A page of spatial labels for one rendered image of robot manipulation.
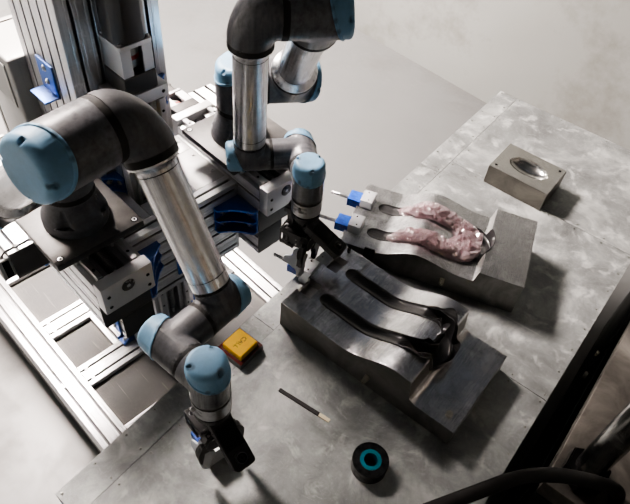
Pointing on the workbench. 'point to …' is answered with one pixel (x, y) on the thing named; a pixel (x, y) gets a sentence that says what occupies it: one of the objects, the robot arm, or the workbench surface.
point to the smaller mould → (524, 176)
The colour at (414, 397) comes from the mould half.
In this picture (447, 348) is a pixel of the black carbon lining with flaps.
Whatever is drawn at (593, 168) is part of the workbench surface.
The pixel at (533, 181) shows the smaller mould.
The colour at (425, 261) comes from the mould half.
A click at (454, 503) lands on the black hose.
